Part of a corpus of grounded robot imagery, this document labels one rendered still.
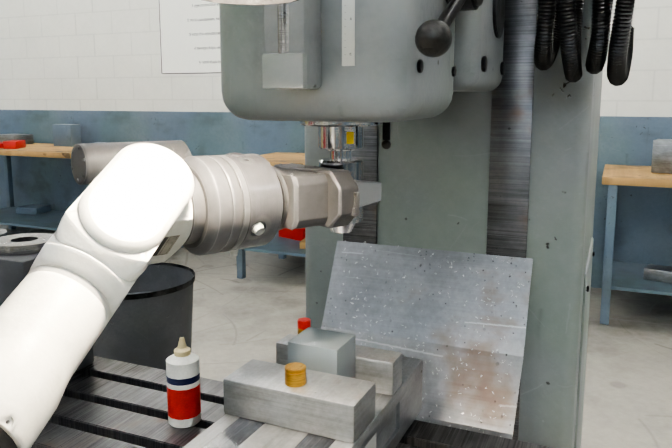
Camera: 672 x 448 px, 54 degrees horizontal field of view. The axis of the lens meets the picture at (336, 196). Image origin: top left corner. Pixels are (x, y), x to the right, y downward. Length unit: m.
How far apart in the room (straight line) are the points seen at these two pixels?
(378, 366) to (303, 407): 0.12
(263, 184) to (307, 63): 0.11
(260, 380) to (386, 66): 0.35
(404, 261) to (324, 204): 0.46
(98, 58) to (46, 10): 0.76
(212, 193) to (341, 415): 0.25
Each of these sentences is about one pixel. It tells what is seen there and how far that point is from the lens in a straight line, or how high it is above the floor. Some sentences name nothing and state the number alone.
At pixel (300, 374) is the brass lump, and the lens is 0.69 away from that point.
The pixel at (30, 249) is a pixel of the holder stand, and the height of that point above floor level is 1.13.
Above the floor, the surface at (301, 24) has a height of 1.39.
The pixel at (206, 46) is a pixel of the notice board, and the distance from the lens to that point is 5.85.
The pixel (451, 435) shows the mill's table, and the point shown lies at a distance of 0.85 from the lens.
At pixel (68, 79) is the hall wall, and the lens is 6.85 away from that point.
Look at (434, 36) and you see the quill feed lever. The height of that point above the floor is 1.38.
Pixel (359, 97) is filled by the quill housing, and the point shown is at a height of 1.33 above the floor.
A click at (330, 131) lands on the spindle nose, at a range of 0.67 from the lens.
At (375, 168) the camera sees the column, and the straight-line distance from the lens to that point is 1.07.
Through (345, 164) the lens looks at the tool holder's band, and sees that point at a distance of 0.67.
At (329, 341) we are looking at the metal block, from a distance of 0.73.
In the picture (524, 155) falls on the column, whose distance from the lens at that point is 1.01.
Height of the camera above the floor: 1.33
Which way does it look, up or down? 9 degrees down
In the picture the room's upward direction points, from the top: straight up
